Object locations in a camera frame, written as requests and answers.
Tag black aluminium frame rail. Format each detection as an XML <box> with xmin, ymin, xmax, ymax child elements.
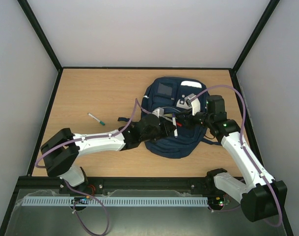
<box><xmin>15</xmin><ymin>176</ymin><xmax>225</xmax><ymax>196</ymax></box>

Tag green cap marker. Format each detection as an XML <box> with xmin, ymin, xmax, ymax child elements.
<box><xmin>87</xmin><ymin>113</ymin><xmax>106</xmax><ymax>126</ymax></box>

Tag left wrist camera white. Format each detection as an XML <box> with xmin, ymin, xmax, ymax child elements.
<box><xmin>152</xmin><ymin>107</ymin><xmax>164</xmax><ymax>118</ymax></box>

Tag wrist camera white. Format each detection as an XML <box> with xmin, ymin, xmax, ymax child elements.
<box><xmin>152</xmin><ymin>107</ymin><xmax>164</xmax><ymax>118</ymax></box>
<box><xmin>185</xmin><ymin>93</ymin><xmax>201</xmax><ymax>116</ymax></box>

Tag light blue cable duct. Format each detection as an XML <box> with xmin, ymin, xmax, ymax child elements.
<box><xmin>21</xmin><ymin>195</ymin><xmax>209</xmax><ymax>207</ymax></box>

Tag purple cap marker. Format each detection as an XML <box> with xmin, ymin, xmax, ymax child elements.
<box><xmin>172</xmin><ymin>117</ymin><xmax>178</xmax><ymax>138</ymax></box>

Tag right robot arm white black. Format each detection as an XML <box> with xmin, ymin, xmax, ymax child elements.
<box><xmin>177</xmin><ymin>94</ymin><xmax>287</xmax><ymax>226</ymax></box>

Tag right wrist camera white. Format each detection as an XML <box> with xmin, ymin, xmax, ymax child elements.
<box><xmin>185</xmin><ymin>93</ymin><xmax>201</xmax><ymax>116</ymax></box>

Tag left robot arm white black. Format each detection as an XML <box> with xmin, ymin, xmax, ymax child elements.
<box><xmin>40</xmin><ymin>114</ymin><xmax>177</xmax><ymax>187</ymax></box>

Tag navy blue backpack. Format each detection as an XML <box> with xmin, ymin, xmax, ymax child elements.
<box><xmin>117</xmin><ymin>76</ymin><xmax>220</xmax><ymax>160</ymax></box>

